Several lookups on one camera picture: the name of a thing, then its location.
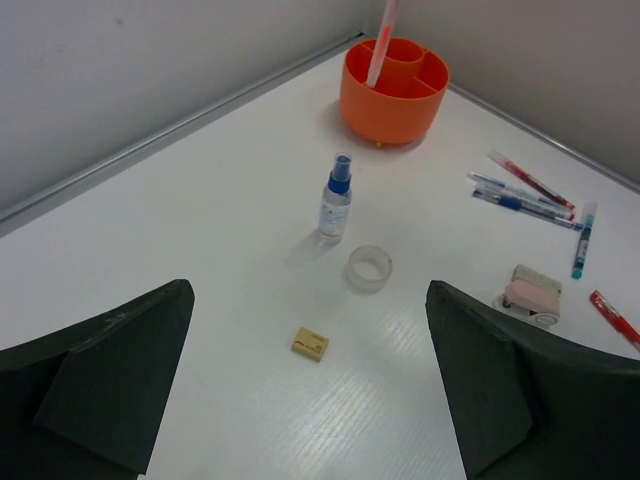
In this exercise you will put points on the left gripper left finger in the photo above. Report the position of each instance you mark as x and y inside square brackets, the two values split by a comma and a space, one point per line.
[87, 401]

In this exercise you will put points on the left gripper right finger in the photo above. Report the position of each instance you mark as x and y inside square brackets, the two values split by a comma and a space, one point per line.
[527, 404]

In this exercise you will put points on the pink pen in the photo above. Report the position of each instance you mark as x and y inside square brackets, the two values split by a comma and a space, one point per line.
[383, 39]

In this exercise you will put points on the pink white stapler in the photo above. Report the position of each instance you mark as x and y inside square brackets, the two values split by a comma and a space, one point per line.
[529, 303]

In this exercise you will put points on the red gel pen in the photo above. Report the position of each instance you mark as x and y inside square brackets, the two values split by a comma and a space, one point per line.
[615, 319]

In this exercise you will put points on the beige staple box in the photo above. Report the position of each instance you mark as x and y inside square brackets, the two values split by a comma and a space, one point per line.
[529, 275]

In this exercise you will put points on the light blue pen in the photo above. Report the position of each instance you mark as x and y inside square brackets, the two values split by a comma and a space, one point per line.
[588, 220]

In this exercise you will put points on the clear tape roll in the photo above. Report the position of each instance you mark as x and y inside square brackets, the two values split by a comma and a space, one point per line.
[368, 269]

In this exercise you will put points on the blue clear pen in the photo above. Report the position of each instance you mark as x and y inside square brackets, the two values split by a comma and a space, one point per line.
[493, 184]

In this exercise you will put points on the red clear cap pen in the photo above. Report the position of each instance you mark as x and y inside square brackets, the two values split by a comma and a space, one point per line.
[529, 180]

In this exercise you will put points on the tan eraser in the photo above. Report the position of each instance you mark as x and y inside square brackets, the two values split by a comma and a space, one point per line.
[310, 344]

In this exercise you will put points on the blue cap spray bottle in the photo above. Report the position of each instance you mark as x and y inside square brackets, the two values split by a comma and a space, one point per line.
[336, 200]

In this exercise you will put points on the orange round pen holder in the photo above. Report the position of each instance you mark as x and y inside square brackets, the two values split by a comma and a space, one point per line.
[403, 104]

